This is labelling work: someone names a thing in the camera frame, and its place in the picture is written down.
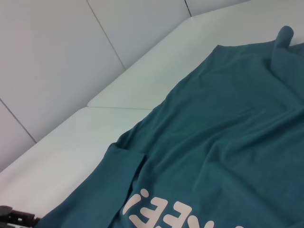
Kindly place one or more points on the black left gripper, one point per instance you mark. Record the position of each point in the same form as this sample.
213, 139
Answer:
6, 211

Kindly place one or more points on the teal t-shirt with white lettering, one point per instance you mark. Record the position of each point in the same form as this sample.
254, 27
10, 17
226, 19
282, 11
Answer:
213, 118

